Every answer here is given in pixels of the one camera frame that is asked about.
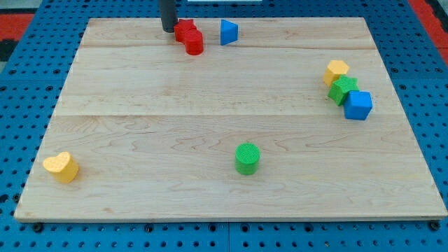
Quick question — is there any light wooden board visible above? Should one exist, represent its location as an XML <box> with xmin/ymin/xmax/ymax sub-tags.
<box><xmin>15</xmin><ymin>17</ymin><xmax>447</xmax><ymax>223</ymax></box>

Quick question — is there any green star block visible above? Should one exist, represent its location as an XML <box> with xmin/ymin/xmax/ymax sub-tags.
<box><xmin>328</xmin><ymin>74</ymin><xmax>359</xmax><ymax>106</ymax></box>

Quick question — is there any yellow hexagon block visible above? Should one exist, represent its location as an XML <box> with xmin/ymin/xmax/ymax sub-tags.
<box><xmin>323</xmin><ymin>60</ymin><xmax>350</xmax><ymax>87</ymax></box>

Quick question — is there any yellow heart block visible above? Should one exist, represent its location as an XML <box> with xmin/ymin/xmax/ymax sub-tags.
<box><xmin>43</xmin><ymin>152</ymin><xmax>79</xmax><ymax>183</ymax></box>

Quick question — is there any green cylinder block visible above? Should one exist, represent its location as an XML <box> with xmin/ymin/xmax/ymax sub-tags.
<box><xmin>234</xmin><ymin>143</ymin><xmax>260</xmax><ymax>175</ymax></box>

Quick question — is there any blue triangle block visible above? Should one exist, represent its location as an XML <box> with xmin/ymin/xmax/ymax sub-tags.
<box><xmin>220</xmin><ymin>20</ymin><xmax>239</xmax><ymax>46</ymax></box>

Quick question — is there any black cylindrical robot pointer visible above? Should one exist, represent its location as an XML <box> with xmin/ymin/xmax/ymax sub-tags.
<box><xmin>158</xmin><ymin>0</ymin><xmax>178</xmax><ymax>33</ymax></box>

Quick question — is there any blue cube block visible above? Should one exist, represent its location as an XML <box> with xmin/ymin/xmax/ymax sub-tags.
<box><xmin>344</xmin><ymin>91</ymin><xmax>373</xmax><ymax>120</ymax></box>

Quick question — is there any red star block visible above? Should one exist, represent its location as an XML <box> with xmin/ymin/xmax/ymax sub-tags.
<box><xmin>174</xmin><ymin>19</ymin><xmax>197</xmax><ymax>43</ymax></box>

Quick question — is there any red cylinder block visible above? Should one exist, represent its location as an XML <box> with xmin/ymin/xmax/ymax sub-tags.
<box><xmin>184</xmin><ymin>29</ymin><xmax>204</xmax><ymax>55</ymax></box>

